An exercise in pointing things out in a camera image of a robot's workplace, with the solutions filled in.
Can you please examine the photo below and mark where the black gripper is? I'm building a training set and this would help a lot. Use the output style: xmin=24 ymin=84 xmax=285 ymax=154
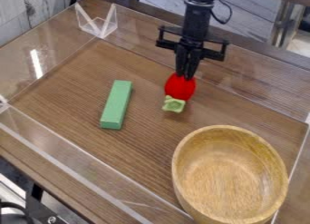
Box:
xmin=157 ymin=25 xmax=229 ymax=80

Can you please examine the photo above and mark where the red toy strawberry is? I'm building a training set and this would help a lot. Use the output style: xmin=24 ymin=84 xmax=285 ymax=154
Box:
xmin=162 ymin=73 xmax=197 ymax=113

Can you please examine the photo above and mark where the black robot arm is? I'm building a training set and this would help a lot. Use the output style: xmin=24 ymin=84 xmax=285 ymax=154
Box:
xmin=157 ymin=0 xmax=233 ymax=81

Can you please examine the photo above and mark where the metal table leg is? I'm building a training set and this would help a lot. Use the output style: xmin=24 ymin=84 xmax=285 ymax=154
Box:
xmin=270 ymin=1 xmax=294 ymax=47

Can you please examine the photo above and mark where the green rectangular block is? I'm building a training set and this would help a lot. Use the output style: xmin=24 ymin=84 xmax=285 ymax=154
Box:
xmin=99 ymin=80 xmax=133 ymax=130

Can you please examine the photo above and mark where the wooden bowl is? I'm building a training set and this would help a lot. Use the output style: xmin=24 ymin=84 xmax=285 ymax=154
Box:
xmin=173 ymin=125 xmax=289 ymax=224

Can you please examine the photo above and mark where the black cable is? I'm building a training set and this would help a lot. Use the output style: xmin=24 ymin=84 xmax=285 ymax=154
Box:
xmin=210 ymin=0 xmax=234 ymax=25

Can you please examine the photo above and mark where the clear acrylic corner bracket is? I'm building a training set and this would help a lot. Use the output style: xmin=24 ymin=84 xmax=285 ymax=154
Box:
xmin=74 ymin=4 xmax=118 ymax=39

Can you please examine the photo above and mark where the clear acrylic tray wall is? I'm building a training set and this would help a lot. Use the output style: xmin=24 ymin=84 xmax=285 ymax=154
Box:
xmin=0 ymin=96 xmax=193 ymax=224

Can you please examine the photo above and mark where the black table frame bracket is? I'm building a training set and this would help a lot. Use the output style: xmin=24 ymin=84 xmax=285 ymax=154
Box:
xmin=26 ymin=183 xmax=69 ymax=224

